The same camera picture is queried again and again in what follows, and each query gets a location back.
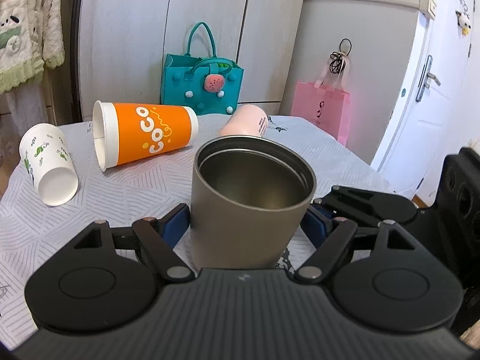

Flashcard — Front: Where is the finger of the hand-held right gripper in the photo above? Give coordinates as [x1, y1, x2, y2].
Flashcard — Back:
[312, 185, 419, 229]

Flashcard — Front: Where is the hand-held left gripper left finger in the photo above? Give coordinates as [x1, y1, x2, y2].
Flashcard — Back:
[73, 203, 196, 285]

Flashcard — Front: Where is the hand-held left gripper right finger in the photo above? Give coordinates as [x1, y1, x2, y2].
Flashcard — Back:
[294, 209, 416, 283]

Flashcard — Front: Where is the grey metal cup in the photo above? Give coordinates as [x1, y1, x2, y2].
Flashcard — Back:
[190, 136, 316, 270]

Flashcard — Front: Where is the orange paper cup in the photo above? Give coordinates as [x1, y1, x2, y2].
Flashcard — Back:
[92, 100, 199, 173]

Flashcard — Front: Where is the pink cup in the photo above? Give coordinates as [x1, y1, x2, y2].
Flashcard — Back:
[218, 104, 269, 140]

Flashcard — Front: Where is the white cup with green print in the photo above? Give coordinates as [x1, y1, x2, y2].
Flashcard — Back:
[19, 123, 79, 207]

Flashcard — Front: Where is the grey patterned tablecloth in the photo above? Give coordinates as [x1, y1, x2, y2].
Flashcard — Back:
[0, 114, 395, 346]

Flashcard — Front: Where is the pink paper bag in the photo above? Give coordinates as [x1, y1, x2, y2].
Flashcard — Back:
[291, 59, 352, 146]

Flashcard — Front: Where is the white door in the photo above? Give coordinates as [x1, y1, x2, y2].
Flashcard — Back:
[370, 0, 480, 208]

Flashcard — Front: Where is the teal felt handbag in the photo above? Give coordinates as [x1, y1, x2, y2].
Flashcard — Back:
[161, 22, 245, 116]

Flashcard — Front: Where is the grey wardrobe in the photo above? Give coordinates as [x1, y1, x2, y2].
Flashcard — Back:
[77, 0, 432, 126]

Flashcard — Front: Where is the grey hanging cloth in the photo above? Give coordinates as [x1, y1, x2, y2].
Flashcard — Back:
[5, 80, 51, 137]

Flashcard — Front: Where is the duck plush charm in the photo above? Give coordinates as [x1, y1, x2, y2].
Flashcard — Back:
[451, 0, 472, 38]

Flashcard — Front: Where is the black pole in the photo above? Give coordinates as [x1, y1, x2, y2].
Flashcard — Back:
[68, 0, 83, 122]

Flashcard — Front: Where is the cream fluffy garment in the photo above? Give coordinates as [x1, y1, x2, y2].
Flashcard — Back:
[0, 0, 65, 95]

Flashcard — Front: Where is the silver door handle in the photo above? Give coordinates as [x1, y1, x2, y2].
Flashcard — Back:
[416, 55, 442, 102]

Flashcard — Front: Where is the black cord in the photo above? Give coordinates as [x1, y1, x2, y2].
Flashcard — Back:
[329, 38, 353, 75]

